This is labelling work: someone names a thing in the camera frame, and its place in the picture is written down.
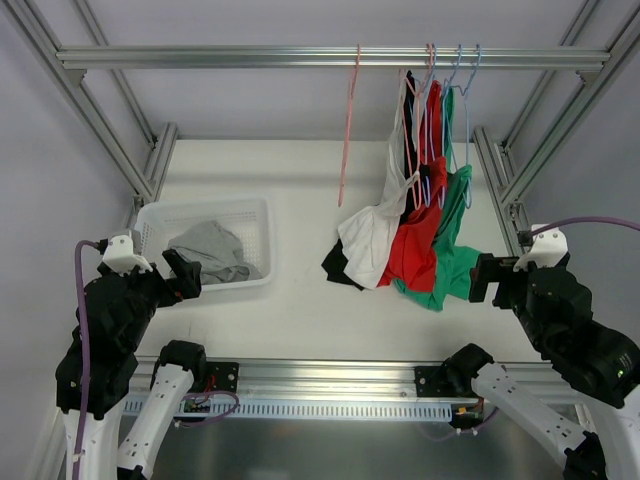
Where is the grey tank top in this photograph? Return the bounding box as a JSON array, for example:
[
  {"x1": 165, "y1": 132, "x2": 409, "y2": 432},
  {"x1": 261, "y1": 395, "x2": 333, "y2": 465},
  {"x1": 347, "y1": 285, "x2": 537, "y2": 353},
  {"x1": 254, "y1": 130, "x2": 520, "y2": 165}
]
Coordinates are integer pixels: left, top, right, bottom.
[{"x1": 168, "y1": 220, "x2": 263, "y2": 285}]

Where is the pink wire hanger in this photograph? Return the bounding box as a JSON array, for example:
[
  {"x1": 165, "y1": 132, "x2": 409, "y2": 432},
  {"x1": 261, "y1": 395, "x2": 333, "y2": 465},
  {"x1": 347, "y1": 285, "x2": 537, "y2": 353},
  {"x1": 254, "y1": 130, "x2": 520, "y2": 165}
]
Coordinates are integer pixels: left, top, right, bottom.
[
  {"x1": 337, "y1": 44, "x2": 361, "y2": 207},
  {"x1": 400, "y1": 43, "x2": 437, "y2": 223}
]

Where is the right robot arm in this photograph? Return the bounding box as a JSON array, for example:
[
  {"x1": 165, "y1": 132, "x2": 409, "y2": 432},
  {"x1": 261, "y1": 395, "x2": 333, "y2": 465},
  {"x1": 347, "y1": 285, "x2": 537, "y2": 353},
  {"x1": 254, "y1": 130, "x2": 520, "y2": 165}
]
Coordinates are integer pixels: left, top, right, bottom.
[{"x1": 443, "y1": 254, "x2": 639, "y2": 479}]

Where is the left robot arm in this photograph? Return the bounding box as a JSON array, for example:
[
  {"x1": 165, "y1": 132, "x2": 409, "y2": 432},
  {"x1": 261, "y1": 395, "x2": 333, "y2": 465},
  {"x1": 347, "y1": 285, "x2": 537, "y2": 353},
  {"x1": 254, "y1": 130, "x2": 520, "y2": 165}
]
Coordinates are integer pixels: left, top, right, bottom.
[{"x1": 55, "y1": 249, "x2": 208, "y2": 479}]

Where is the green tank top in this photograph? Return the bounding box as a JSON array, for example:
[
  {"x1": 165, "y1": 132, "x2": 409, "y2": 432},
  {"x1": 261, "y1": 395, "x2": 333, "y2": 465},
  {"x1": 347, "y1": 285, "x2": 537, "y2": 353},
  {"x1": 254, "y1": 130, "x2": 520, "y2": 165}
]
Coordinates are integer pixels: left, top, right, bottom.
[{"x1": 392, "y1": 85, "x2": 484, "y2": 313}]

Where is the red tank top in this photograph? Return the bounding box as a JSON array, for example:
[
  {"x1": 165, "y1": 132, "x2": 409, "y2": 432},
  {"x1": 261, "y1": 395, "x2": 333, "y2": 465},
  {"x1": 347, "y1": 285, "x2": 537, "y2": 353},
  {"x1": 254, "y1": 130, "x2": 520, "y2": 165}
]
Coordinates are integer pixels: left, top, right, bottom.
[{"x1": 377, "y1": 79, "x2": 449, "y2": 293}]

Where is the black tank top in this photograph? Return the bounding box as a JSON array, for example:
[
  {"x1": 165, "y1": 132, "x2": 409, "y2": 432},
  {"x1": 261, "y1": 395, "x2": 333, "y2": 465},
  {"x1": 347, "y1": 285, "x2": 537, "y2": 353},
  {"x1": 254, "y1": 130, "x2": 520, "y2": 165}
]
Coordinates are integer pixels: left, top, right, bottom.
[{"x1": 321, "y1": 69, "x2": 431, "y2": 292}]

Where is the white tank top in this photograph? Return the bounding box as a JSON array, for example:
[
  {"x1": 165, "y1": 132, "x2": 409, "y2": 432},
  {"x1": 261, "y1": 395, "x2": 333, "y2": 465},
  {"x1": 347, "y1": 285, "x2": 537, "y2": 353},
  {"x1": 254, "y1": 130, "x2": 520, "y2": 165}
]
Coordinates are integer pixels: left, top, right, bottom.
[{"x1": 337, "y1": 69, "x2": 419, "y2": 291}]

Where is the white plastic basket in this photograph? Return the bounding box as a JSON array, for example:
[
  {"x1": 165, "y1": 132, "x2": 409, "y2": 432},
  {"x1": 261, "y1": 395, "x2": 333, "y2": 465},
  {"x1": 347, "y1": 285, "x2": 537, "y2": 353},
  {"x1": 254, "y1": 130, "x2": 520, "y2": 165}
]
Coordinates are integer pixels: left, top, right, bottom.
[{"x1": 135, "y1": 195, "x2": 276, "y2": 302}]

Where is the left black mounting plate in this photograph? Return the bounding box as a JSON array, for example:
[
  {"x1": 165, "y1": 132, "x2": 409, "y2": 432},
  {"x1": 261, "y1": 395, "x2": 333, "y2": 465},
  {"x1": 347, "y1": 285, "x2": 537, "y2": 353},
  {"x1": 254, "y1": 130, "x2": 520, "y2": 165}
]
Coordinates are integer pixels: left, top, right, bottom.
[{"x1": 204, "y1": 361, "x2": 240, "y2": 393}]

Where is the black mounting plate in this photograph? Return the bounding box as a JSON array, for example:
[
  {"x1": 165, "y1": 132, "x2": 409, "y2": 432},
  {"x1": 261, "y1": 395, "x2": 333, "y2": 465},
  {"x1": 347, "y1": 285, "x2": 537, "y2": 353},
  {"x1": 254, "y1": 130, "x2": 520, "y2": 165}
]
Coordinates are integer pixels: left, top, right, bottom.
[
  {"x1": 414, "y1": 365, "x2": 452, "y2": 398},
  {"x1": 204, "y1": 361, "x2": 240, "y2": 393}
]

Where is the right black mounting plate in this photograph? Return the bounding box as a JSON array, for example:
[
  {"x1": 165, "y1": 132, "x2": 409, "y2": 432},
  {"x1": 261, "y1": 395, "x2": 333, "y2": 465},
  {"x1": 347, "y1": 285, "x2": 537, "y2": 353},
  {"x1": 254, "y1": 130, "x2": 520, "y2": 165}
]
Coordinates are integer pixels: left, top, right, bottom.
[{"x1": 414, "y1": 365, "x2": 452, "y2": 398}]

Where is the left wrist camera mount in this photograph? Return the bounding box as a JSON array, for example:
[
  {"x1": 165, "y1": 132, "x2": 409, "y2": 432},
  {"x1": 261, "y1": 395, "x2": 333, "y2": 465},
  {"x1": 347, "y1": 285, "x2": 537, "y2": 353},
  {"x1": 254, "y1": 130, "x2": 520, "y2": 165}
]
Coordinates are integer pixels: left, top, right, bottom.
[{"x1": 100, "y1": 229, "x2": 153, "y2": 275}]

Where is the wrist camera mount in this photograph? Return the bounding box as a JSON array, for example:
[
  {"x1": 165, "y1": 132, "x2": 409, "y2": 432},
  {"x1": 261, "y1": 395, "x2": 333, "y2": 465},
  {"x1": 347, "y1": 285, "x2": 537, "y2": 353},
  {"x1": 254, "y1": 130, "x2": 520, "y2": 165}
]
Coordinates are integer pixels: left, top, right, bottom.
[
  {"x1": 513, "y1": 224, "x2": 569, "y2": 272},
  {"x1": 100, "y1": 229, "x2": 153, "y2": 275}
]

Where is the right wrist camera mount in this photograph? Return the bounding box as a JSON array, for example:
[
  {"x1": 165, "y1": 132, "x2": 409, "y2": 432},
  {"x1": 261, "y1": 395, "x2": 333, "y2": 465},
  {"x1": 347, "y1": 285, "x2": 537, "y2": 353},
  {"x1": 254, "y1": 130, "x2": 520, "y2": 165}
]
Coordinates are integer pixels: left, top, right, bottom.
[{"x1": 513, "y1": 224, "x2": 569, "y2": 272}]

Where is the blue wire hanger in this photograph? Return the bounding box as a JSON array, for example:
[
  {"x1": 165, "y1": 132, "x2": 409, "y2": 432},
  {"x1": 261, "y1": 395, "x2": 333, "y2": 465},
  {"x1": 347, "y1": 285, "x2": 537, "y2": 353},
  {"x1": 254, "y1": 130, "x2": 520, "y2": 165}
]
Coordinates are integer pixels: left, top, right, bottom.
[
  {"x1": 455, "y1": 44, "x2": 483, "y2": 210},
  {"x1": 428, "y1": 71, "x2": 455, "y2": 193}
]

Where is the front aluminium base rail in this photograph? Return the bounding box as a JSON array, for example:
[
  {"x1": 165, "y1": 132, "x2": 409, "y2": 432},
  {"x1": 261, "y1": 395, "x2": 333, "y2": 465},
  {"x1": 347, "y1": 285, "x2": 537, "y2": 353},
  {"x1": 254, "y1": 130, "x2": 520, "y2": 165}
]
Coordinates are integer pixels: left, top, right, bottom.
[{"x1": 124, "y1": 357, "x2": 566, "y2": 406}]

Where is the white slotted cable duct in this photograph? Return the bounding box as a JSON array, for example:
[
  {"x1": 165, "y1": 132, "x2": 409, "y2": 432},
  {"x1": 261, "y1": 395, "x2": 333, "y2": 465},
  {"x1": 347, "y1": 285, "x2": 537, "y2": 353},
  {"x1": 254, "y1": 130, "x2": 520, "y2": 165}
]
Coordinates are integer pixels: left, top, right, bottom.
[{"x1": 122, "y1": 398, "x2": 454, "y2": 422}]

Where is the aluminium hanging rail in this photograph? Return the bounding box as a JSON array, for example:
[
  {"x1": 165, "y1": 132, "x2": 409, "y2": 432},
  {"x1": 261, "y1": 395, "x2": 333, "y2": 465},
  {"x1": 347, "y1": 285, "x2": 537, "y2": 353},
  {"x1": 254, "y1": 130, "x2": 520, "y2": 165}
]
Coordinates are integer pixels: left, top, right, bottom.
[{"x1": 56, "y1": 45, "x2": 611, "y2": 72}]

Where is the aluminium frame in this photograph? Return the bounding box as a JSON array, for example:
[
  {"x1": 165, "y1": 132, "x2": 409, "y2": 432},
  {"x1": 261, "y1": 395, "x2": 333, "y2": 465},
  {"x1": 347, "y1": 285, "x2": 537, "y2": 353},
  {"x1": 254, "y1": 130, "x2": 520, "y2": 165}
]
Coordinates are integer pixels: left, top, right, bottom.
[{"x1": 0, "y1": 0, "x2": 640, "y2": 246}]

